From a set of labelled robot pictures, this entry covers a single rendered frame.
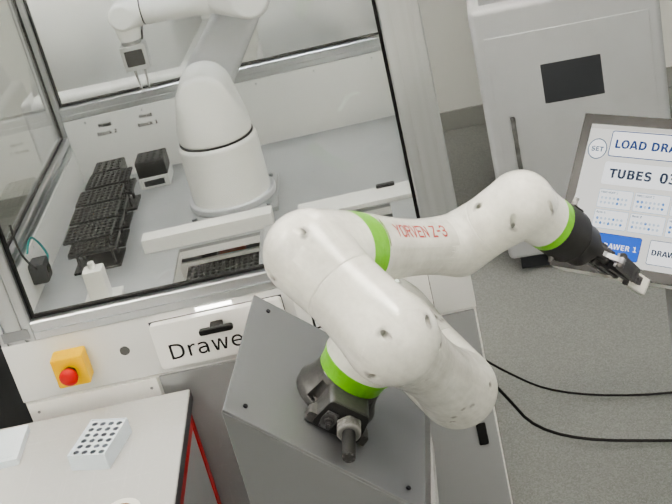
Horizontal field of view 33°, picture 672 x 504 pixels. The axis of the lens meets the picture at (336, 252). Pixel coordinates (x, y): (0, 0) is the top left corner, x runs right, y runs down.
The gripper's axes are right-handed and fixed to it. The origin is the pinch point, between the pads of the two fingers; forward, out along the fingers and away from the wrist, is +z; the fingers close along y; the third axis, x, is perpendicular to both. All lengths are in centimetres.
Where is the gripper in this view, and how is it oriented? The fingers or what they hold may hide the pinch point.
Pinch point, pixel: (634, 280)
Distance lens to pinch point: 211.8
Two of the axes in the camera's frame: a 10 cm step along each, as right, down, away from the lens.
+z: 6.9, 3.7, 6.3
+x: -4.1, 9.1, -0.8
